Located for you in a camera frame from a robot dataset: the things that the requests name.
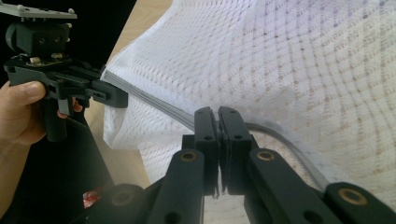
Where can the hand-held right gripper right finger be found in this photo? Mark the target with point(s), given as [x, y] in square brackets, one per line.
[233, 130]

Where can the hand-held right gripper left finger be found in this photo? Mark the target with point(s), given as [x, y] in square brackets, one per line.
[207, 127]

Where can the white mesh laundry bag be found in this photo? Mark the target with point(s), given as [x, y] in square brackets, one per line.
[249, 68]

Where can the red and white sticker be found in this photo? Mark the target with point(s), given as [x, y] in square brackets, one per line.
[92, 198]

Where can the pale lavender garment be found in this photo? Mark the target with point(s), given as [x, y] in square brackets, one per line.
[327, 28]

